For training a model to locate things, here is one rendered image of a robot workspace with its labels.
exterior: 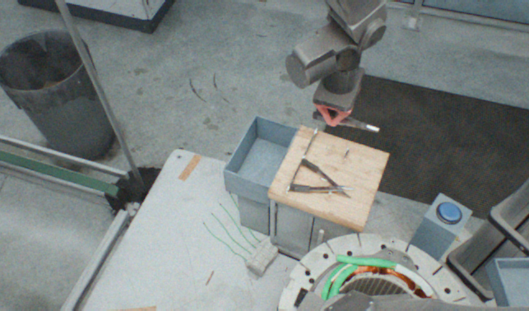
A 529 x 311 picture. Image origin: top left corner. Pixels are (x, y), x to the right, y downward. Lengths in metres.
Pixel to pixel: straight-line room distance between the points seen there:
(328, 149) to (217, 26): 2.10
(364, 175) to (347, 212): 0.10
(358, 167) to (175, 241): 0.51
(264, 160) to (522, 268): 0.56
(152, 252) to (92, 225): 1.05
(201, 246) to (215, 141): 1.23
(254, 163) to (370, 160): 0.26
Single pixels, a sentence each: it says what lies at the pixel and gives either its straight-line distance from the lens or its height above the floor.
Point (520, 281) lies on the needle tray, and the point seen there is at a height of 1.02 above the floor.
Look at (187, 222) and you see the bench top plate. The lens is 1.22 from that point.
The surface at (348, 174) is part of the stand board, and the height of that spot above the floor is 1.06.
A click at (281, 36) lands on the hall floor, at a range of 2.90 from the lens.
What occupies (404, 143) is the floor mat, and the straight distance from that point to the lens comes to 2.40.
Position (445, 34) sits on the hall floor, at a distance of 3.09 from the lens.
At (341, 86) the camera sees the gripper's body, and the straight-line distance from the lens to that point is 0.78.
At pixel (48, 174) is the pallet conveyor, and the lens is 1.45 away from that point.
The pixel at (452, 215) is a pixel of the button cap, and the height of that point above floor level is 1.04.
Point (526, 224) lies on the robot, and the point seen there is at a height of 0.96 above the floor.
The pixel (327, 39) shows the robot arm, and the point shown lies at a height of 1.40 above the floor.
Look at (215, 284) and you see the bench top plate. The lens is 1.14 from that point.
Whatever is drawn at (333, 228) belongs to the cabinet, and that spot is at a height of 1.00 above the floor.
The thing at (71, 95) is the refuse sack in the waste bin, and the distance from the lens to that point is 2.05.
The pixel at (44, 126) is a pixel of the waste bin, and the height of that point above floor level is 0.32.
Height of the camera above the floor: 1.85
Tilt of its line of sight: 55 degrees down
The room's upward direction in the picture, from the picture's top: 2 degrees counter-clockwise
